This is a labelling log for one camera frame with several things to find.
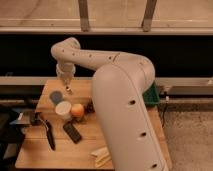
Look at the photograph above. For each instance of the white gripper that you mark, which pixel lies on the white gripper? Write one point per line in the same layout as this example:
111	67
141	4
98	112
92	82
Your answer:
65	72

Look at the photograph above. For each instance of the metal fork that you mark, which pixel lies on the metal fork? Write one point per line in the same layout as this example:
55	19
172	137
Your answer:
68	89

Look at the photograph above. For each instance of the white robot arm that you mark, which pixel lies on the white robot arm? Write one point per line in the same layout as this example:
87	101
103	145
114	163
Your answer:
118	84

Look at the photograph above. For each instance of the white plastic cup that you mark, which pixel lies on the white plastic cup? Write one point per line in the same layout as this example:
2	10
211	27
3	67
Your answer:
63	109

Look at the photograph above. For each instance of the blue round lid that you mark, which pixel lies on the blue round lid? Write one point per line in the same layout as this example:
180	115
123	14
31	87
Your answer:
56	97

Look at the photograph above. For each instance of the orange peach fruit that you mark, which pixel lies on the orange peach fruit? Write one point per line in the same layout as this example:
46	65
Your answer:
77	110

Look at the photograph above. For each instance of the dark grape bunch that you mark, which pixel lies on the dark grape bunch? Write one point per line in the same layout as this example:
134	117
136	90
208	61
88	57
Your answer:
90	107

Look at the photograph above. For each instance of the black remote control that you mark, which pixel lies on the black remote control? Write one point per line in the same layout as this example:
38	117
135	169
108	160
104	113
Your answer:
72	132

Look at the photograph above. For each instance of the black equipment at left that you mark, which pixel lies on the black equipment at left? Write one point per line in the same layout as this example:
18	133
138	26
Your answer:
11	124

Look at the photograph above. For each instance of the green plastic tray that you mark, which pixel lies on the green plastic tray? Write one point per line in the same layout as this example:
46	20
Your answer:
151	96

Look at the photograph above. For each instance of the black handled knife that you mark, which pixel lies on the black handled knife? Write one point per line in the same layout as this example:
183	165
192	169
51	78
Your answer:
49	133

